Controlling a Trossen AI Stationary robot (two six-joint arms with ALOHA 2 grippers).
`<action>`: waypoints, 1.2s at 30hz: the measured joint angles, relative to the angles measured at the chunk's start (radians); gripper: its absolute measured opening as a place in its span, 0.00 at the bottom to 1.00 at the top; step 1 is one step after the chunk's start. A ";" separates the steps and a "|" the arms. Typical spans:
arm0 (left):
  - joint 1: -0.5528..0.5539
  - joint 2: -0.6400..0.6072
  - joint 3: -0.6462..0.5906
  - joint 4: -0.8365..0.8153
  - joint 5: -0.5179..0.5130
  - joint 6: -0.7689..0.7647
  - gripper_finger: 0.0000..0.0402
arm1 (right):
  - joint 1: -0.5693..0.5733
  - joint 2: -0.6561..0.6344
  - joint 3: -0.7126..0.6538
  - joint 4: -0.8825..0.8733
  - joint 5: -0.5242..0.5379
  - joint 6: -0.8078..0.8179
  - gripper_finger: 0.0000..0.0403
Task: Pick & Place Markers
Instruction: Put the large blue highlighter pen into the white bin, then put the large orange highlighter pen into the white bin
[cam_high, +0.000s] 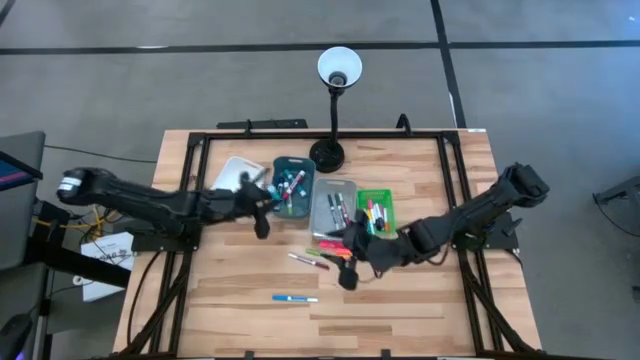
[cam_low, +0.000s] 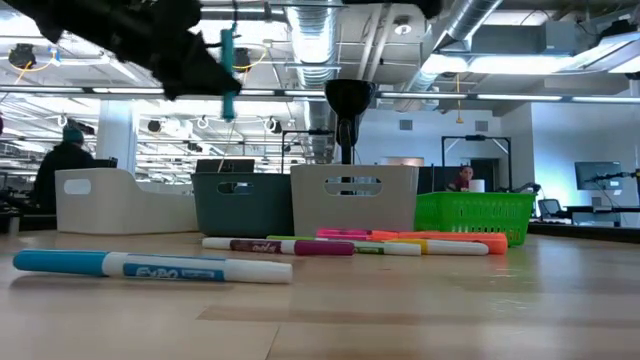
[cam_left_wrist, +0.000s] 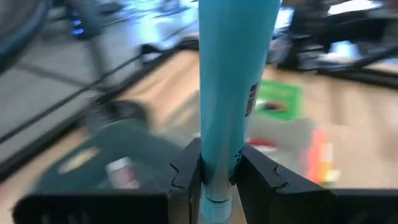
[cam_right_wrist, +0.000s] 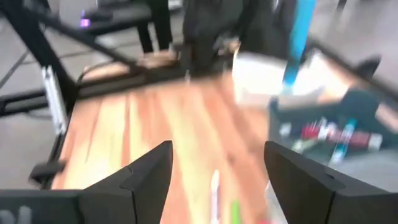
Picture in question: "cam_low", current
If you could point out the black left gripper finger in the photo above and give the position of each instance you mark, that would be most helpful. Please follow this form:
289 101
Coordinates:
210 75
187 85

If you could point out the light blue plain marker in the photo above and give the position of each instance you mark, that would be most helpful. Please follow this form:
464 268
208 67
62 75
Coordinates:
228 50

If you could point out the light blue thin Expo marker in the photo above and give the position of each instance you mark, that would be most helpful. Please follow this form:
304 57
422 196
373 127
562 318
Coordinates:
165 270

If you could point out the magenta thin Expo marker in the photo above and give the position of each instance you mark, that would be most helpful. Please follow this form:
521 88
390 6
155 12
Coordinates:
320 247

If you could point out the pink highlighter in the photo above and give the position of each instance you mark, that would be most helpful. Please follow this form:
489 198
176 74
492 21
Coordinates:
345 233

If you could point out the orange highlighter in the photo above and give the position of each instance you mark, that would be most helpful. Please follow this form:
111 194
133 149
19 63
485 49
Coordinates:
480 242

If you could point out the black background robot arm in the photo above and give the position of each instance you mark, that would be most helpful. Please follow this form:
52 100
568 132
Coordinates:
522 188

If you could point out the dark laptop screen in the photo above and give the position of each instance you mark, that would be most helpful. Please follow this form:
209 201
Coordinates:
225 165

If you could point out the white pillar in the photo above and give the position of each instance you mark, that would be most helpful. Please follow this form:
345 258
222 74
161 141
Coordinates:
115 140

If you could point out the black monitor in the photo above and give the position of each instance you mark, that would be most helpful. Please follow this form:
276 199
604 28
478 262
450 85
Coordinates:
106 163

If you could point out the black desk lamp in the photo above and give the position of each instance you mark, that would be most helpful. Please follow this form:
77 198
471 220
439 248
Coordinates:
350 95

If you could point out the dark teal plastic bin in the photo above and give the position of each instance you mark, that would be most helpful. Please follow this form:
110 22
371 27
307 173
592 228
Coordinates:
240 215

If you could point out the white plastic bin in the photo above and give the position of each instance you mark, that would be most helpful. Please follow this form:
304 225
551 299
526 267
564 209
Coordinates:
120 210

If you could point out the person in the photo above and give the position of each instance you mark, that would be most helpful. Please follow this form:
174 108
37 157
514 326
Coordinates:
465 176
60 170

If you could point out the dark partition screen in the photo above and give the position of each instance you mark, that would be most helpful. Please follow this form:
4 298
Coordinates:
435 180

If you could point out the white paper roll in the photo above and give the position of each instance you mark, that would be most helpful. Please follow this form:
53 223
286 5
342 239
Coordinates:
476 186

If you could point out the grey plastic bin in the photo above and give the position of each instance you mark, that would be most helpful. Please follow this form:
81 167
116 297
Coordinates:
350 215

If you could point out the green mesh plastic basket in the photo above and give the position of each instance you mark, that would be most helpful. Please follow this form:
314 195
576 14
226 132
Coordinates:
475 215

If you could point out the background desk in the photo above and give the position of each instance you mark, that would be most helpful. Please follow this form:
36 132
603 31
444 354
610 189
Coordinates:
600 209

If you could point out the black ceiling camera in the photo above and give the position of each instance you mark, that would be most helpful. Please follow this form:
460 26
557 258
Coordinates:
22 56
243 60

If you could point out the silver ceiling duct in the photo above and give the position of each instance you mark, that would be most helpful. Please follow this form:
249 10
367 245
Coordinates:
465 20
315 40

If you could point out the black frame stand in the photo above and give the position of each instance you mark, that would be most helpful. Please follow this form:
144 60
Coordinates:
475 137

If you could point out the dark wall monitor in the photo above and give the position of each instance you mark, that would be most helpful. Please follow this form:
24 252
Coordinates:
597 175

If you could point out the black table frame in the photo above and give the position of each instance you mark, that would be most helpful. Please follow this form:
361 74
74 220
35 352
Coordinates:
575 230

